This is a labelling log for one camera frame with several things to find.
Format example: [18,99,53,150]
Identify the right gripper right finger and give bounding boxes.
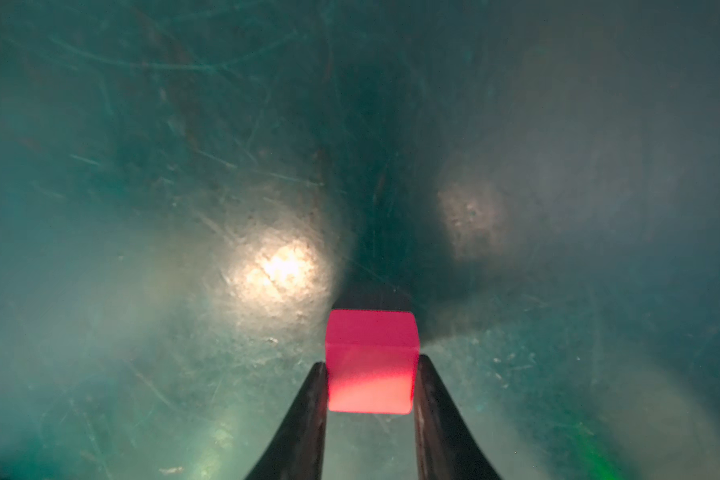
[413,355,501,480]

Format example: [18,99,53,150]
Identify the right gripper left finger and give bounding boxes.
[246,362,328,480]

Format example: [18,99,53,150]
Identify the magenta cube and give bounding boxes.
[325,309,420,415]

